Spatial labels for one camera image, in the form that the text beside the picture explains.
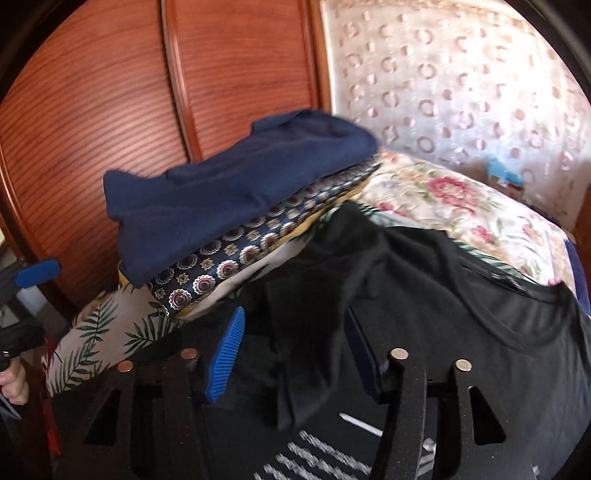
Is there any black t-shirt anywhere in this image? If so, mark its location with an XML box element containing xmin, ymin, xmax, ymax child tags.
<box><xmin>129</xmin><ymin>204</ymin><xmax>590</xmax><ymax>479</ymax></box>

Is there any wooden wardrobe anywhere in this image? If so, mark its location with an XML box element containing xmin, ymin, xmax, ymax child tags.
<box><xmin>1</xmin><ymin>1</ymin><xmax>331</xmax><ymax>317</ymax></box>

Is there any blue tissue box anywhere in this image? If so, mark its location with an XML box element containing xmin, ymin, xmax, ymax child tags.
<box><xmin>486</xmin><ymin>156</ymin><xmax>524</xmax><ymax>188</ymax></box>

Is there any circle pattern curtain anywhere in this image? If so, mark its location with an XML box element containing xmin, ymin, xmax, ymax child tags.
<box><xmin>321</xmin><ymin>1</ymin><xmax>590</xmax><ymax>229</ymax></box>

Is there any left hand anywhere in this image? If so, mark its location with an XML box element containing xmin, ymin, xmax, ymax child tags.
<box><xmin>0</xmin><ymin>358</ymin><xmax>29</xmax><ymax>406</ymax></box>

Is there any patterned navy folded garment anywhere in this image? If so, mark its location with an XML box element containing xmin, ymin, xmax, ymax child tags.
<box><xmin>147</xmin><ymin>156</ymin><xmax>381</xmax><ymax>316</ymax></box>

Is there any floral quilt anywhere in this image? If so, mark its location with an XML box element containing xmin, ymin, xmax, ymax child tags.
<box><xmin>359</xmin><ymin>151</ymin><xmax>575</xmax><ymax>289</ymax></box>

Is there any navy blue folded garment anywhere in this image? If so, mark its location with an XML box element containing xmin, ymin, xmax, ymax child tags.
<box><xmin>103</xmin><ymin>110</ymin><xmax>379</xmax><ymax>287</ymax></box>

